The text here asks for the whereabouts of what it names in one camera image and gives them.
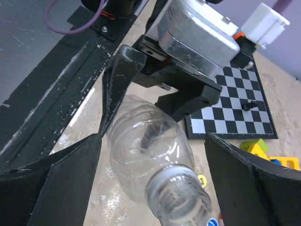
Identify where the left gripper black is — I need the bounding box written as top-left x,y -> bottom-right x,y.
98,0 -> 223,136

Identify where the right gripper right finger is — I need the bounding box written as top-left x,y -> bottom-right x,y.
205,133 -> 301,226

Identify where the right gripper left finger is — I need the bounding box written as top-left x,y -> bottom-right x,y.
0,134 -> 102,226

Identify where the crushed clear bottle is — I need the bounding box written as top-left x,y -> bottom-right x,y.
106,95 -> 212,226

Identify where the amber tea bottle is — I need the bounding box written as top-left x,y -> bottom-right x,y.
219,213 -> 224,226

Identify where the blue white bottle cap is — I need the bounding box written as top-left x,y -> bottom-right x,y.
207,218 -> 219,226

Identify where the yellow bottle cap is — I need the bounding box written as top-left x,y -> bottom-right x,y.
198,174 -> 207,188

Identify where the dark blue block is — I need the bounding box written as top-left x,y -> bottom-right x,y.
270,159 -> 282,165

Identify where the green toy block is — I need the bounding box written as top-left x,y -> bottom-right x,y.
240,138 -> 269,152

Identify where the black white chessboard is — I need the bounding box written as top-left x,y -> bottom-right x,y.
185,63 -> 278,139

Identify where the black chess piece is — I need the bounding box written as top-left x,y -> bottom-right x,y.
241,100 -> 258,111

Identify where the yellow triangle frame near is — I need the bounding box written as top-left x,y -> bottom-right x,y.
250,145 -> 300,170

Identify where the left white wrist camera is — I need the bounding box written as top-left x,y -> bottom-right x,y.
145,0 -> 290,77

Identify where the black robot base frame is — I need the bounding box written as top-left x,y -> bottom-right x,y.
0,0 -> 147,172

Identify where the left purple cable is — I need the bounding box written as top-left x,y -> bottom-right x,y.
44,0 -> 105,35

